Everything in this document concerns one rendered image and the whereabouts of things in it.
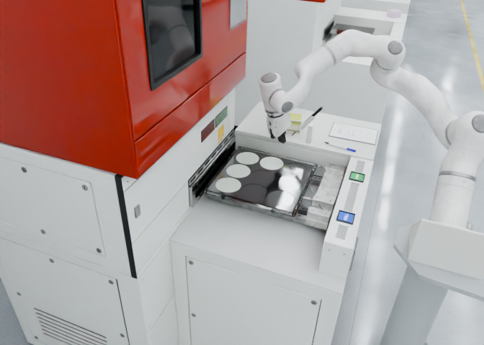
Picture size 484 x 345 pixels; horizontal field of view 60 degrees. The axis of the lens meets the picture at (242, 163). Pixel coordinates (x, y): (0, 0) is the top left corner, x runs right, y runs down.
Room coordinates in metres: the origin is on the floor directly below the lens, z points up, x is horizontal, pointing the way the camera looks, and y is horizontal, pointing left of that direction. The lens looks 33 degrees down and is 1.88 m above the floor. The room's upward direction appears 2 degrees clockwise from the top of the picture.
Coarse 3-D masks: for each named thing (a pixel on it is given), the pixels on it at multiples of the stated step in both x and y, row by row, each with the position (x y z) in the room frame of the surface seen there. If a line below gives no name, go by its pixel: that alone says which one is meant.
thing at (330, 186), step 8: (328, 176) 1.44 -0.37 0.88; (336, 176) 1.45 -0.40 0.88; (320, 184) 1.39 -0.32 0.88; (328, 184) 1.39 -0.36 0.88; (336, 184) 1.39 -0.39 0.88; (320, 192) 1.33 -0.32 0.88; (328, 192) 1.33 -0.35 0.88; (336, 192) 1.34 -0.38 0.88; (320, 208) 1.23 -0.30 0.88; (312, 224) 1.16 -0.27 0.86; (320, 224) 1.15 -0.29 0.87
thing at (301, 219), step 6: (210, 198) 1.34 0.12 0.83; (216, 198) 1.33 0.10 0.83; (228, 204) 1.31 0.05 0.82; (234, 204) 1.30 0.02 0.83; (240, 204) 1.29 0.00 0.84; (252, 210) 1.28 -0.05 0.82; (258, 210) 1.27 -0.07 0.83; (264, 210) 1.26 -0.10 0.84; (276, 216) 1.24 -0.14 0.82; (282, 216) 1.23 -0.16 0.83; (288, 216) 1.23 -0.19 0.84; (300, 216) 1.22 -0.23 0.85; (306, 216) 1.22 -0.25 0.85; (300, 222) 1.21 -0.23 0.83; (318, 228) 1.18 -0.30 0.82
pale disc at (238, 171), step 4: (236, 164) 1.48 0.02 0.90; (240, 164) 1.48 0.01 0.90; (228, 168) 1.45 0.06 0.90; (232, 168) 1.45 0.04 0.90; (236, 168) 1.46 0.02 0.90; (240, 168) 1.46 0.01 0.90; (244, 168) 1.46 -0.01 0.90; (248, 168) 1.46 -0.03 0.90; (228, 172) 1.42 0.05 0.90; (232, 172) 1.42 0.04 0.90; (236, 172) 1.42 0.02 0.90; (240, 172) 1.42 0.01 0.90; (244, 172) 1.43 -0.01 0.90; (248, 172) 1.43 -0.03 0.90; (236, 176) 1.39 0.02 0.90; (240, 176) 1.39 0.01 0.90; (244, 176) 1.39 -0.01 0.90
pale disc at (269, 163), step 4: (264, 160) 1.52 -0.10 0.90; (268, 160) 1.53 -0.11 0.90; (272, 160) 1.53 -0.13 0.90; (276, 160) 1.53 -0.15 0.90; (280, 160) 1.53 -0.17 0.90; (264, 164) 1.49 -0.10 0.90; (268, 164) 1.49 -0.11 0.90; (272, 164) 1.49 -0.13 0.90; (276, 164) 1.49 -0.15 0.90; (280, 164) 1.49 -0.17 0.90; (264, 168) 1.46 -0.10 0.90; (268, 168) 1.46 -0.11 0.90; (272, 168) 1.47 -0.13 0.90; (276, 168) 1.47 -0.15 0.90
